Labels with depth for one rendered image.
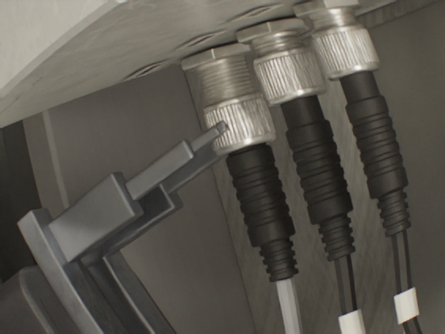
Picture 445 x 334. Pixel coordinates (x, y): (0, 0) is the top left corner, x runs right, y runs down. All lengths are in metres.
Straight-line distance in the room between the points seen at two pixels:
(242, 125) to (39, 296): 0.07
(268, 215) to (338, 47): 0.08
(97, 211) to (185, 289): 0.10
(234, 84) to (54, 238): 0.06
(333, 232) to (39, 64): 0.12
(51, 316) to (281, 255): 0.07
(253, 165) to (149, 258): 0.11
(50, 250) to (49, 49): 0.15
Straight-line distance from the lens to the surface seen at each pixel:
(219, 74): 0.67
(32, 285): 0.67
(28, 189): 1.72
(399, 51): 0.65
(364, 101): 0.60
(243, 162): 0.67
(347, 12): 0.60
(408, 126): 0.66
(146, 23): 0.56
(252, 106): 0.67
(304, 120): 0.63
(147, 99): 0.77
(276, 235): 0.66
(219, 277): 0.77
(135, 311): 0.70
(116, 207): 0.67
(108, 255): 0.70
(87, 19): 0.51
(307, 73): 0.63
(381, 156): 0.60
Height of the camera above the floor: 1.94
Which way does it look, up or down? 40 degrees down
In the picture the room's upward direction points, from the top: 6 degrees clockwise
